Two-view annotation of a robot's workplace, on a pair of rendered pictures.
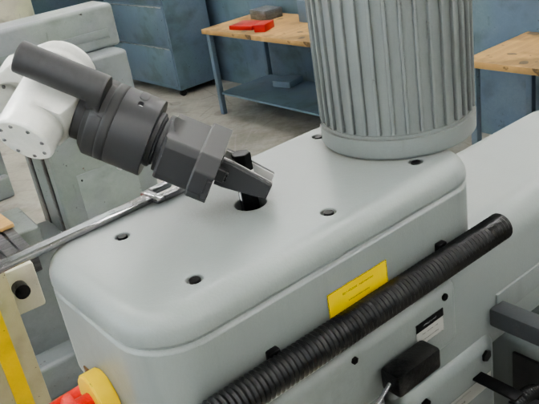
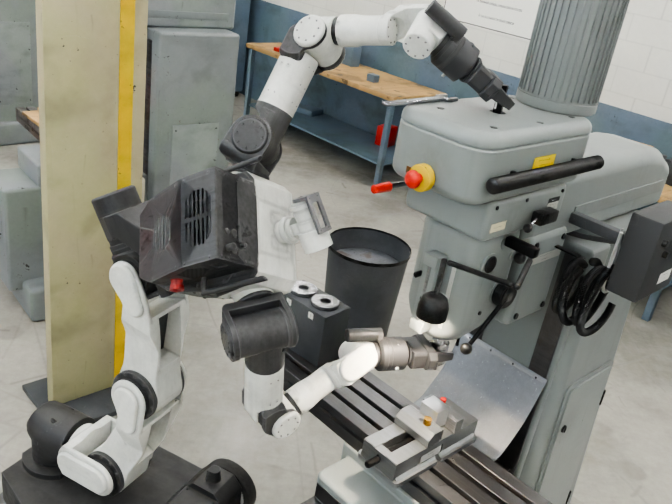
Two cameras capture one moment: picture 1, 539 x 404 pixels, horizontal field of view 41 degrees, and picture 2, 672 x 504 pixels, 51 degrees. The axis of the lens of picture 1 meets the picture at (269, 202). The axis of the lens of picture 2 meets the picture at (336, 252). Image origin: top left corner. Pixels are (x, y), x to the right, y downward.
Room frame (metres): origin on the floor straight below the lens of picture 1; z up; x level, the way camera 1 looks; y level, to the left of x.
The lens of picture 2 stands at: (-0.80, 0.66, 2.24)
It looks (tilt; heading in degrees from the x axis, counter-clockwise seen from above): 25 degrees down; 348
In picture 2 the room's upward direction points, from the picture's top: 9 degrees clockwise
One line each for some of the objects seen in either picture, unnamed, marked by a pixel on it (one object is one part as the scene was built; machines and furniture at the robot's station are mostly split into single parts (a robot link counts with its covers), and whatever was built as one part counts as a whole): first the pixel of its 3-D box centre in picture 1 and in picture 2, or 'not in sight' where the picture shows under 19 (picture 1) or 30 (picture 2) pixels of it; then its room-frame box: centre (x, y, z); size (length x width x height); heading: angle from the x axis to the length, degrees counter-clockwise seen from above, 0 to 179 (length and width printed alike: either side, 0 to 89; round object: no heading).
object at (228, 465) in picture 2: not in sight; (227, 488); (0.98, 0.52, 0.50); 0.20 x 0.05 x 0.20; 55
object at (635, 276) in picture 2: not in sight; (653, 251); (0.63, -0.42, 1.62); 0.20 x 0.09 x 0.21; 125
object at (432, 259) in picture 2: not in sight; (427, 292); (0.67, 0.11, 1.44); 0.04 x 0.04 x 0.21; 35
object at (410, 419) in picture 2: not in sight; (418, 425); (0.68, 0.05, 1.03); 0.12 x 0.06 x 0.04; 34
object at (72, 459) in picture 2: not in sight; (106, 455); (0.92, 0.90, 0.68); 0.21 x 0.20 x 0.13; 55
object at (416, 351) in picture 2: not in sight; (407, 353); (0.72, 0.11, 1.23); 0.13 x 0.12 x 0.10; 11
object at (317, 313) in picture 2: not in sight; (310, 320); (1.18, 0.30, 1.04); 0.22 x 0.12 x 0.20; 39
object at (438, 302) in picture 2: not in sight; (433, 304); (0.57, 0.13, 1.47); 0.07 x 0.07 x 0.06
